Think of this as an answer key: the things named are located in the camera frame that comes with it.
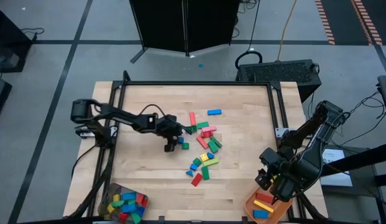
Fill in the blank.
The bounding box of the yellow long block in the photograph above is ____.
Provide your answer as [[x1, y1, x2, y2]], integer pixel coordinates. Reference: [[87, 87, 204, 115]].
[[252, 199, 275, 214]]

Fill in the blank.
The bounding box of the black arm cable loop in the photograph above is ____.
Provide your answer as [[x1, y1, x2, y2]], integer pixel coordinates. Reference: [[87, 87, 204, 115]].
[[139, 103, 169, 121]]

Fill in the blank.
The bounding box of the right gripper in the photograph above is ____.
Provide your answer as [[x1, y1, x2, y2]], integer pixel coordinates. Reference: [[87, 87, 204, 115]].
[[255, 147, 301, 202]]

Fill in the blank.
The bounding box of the orange tray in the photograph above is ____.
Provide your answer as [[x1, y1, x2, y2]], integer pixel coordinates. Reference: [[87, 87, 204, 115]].
[[244, 185, 295, 224]]

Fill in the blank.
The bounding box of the black floor cable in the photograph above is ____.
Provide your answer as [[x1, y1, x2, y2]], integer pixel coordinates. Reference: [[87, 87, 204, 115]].
[[21, 27, 45, 42]]

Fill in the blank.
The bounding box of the grey cart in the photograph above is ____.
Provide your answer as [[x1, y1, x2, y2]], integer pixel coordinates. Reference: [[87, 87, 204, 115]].
[[319, 144, 384, 224]]

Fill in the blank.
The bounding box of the clear plastic bin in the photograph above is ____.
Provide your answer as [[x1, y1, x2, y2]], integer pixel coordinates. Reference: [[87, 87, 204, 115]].
[[98, 182, 149, 224]]

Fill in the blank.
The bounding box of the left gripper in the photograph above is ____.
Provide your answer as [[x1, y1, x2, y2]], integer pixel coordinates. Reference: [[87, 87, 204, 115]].
[[154, 115, 193, 153]]

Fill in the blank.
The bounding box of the black folding screen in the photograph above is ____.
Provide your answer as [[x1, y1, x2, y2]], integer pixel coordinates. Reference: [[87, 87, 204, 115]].
[[129, 0, 242, 65]]

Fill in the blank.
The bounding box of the black table frame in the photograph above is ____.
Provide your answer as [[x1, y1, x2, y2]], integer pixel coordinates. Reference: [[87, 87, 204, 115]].
[[67, 70, 327, 224]]

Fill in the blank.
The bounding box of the black cabinet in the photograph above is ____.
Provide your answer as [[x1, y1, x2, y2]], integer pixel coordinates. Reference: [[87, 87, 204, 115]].
[[0, 6, 34, 74]]

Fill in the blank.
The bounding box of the black hanging cable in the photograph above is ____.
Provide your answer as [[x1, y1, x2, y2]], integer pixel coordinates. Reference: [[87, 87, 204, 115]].
[[234, 0, 264, 71]]

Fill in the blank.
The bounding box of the black box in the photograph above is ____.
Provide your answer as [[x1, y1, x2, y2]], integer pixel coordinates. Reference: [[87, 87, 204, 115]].
[[0, 70, 13, 124]]

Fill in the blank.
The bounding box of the yellow hanging cable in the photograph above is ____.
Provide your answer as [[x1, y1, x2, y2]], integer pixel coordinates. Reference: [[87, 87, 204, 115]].
[[277, 0, 298, 62]]

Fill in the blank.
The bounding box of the black rig beam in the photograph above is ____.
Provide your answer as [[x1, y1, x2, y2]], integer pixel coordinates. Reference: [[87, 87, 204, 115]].
[[319, 142, 386, 177]]

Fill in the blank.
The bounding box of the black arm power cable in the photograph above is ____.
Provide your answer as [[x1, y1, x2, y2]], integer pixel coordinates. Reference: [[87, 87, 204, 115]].
[[70, 144, 99, 179]]

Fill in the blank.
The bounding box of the white paper sheet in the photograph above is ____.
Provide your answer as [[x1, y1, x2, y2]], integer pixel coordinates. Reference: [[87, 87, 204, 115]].
[[320, 148, 354, 188]]

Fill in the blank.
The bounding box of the black computer case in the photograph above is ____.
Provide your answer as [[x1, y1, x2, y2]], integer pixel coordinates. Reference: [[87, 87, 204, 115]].
[[235, 58, 323, 103]]

